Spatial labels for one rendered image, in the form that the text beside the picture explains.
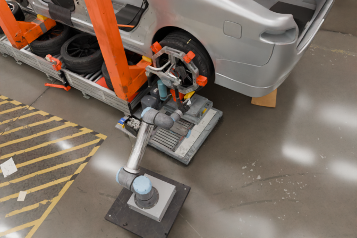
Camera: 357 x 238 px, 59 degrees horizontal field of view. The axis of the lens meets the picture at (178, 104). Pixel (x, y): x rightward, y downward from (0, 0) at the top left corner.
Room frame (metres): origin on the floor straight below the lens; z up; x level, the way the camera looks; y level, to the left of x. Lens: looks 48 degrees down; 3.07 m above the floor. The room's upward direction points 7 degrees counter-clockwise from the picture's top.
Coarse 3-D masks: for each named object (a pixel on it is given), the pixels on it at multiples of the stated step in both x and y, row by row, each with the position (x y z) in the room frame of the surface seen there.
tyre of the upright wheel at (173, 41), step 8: (176, 32) 2.69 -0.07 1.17; (184, 32) 2.66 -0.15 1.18; (168, 40) 2.58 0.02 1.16; (176, 40) 2.54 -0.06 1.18; (184, 40) 2.53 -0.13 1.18; (192, 40) 2.54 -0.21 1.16; (176, 48) 2.50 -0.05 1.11; (184, 48) 2.44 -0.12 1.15; (192, 48) 2.44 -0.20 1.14; (200, 48) 2.46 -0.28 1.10; (200, 56) 2.40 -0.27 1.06; (208, 56) 2.44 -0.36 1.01; (200, 64) 2.33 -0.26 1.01; (208, 64) 2.39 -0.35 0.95; (200, 72) 2.33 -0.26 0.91; (208, 72) 2.35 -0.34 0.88; (200, 88) 2.34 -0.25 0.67
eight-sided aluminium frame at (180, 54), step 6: (162, 48) 2.54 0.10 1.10; (168, 48) 2.51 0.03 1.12; (156, 54) 2.56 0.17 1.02; (174, 54) 2.42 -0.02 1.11; (180, 54) 2.39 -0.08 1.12; (156, 60) 2.59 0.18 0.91; (156, 66) 2.58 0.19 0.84; (186, 66) 2.33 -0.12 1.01; (192, 66) 2.34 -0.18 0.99; (192, 72) 2.29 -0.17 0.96; (198, 72) 2.31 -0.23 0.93; (198, 84) 2.30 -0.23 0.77; (180, 90) 2.40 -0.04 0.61; (186, 90) 2.35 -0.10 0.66; (192, 90) 2.30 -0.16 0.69
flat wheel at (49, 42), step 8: (56, 24) 4.28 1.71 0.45; (64, 24) 4.16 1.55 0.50; (48, 32) 4.09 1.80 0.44; (56, 32) 4.29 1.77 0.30; (64, 32) 3.95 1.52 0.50; (72, 32) 4.12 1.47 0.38; (40, 40) 3.83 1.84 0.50; (48, 40) 3.80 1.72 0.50; (56, 40) 3.79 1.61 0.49; (64, 40) 3.86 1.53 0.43; (32, 48) 3.80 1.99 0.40; (40, 48) 3.73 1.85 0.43; (48, 48) 3.73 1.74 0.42; (56, 48) 3.76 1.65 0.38
